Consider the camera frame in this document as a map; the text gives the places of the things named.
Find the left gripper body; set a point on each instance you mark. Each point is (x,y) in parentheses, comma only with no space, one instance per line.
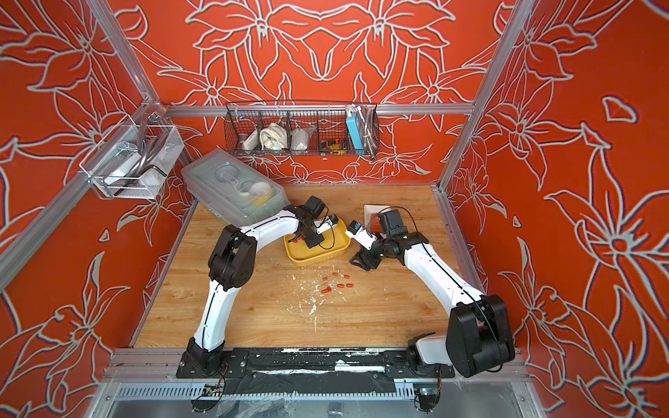
(313,238)

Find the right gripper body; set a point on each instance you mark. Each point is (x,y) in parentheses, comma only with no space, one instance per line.
(374,256)

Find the yellow plastic tray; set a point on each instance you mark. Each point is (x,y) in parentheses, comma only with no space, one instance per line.
(335,244)

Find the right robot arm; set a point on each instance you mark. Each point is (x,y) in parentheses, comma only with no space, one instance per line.
(478,337)

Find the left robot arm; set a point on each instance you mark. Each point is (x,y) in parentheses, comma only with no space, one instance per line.
(231,266)

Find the white square box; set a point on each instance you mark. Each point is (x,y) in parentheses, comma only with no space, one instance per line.
(371,221)

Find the clear lidded storage container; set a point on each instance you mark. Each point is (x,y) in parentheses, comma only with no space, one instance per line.
(221,183)

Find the blue box in basket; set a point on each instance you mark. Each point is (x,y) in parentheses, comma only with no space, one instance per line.
(355,125)

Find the yellow tape roll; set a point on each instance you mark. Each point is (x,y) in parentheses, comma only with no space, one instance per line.
(261,193)

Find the white cloth in basket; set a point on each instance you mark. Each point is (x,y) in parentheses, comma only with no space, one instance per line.
(274,138)

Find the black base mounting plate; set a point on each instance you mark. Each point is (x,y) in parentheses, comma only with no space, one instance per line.
(394,363)

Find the black wire wall basket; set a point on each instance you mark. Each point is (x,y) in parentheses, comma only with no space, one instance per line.
(315,128)

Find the clear wall-mounted bin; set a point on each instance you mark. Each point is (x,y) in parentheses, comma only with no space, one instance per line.
(134,161)

